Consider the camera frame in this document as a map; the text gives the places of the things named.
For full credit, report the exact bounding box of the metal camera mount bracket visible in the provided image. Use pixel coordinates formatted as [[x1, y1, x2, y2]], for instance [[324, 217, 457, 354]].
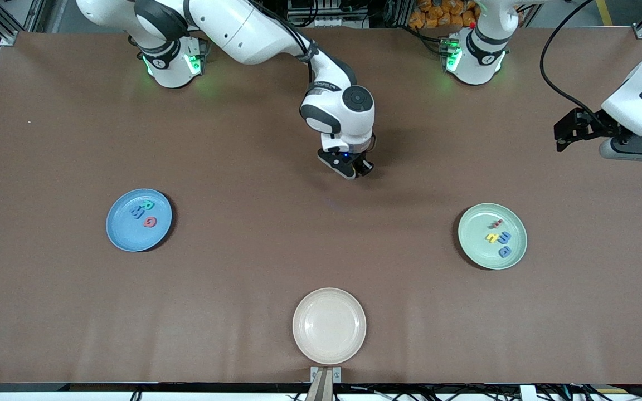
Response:
[[305, 366, 342, 401]]

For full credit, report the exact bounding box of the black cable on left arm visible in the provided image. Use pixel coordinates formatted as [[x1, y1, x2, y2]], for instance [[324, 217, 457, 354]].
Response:
[[539, 0, 606, 126]]

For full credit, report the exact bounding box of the pile of orange items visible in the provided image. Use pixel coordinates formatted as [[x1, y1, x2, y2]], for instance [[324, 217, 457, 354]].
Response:
[[408, 0, 478, 30]]

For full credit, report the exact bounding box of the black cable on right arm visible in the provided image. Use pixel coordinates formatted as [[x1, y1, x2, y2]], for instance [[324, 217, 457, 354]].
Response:
[[249, 0, 322, 87]]

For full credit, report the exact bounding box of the grey equipment rack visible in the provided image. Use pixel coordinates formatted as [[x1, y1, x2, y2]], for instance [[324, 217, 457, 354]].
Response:
[[285, 0, 375, 28]]

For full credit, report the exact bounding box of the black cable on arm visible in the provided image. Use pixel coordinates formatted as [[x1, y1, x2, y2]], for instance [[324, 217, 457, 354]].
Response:
[[539, 0, 606, 126], [249, 0, 322, 87]]

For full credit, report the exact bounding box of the brown table cover sheet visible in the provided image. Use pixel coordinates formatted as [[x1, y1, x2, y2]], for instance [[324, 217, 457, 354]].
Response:
[[0, 27, 642, 385]]

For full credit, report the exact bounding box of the black floor cable bundle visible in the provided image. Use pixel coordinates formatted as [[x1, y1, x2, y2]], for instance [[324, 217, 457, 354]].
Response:
[[544, 372, 642, 401]]

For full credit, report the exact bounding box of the beige plate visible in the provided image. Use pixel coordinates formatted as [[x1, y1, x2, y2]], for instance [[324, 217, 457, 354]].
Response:
[[293, 287, 367, 365]]

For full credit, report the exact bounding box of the blue plate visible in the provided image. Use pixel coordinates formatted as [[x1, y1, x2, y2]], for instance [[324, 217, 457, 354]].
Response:
[[106, 189, 173, 252]]

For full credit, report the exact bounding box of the green plate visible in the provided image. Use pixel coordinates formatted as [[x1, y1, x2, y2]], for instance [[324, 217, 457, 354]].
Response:
[[458, 203, 528, 270]]

